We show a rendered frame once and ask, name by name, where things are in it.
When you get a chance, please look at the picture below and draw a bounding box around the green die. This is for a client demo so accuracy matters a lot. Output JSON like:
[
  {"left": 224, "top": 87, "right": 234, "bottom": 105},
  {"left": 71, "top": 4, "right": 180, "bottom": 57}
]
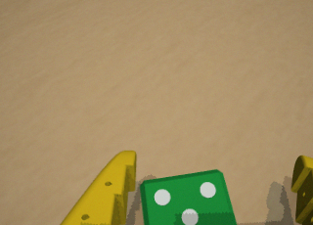
[{"left": 140, "top": 169, "right": 237, "bottom": 225}]

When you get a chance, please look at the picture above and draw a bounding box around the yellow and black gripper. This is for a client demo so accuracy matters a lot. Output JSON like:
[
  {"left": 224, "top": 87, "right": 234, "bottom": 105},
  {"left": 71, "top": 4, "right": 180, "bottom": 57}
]
[{"left": 60, "top": 151, "right": 313, "bottom": 225}]

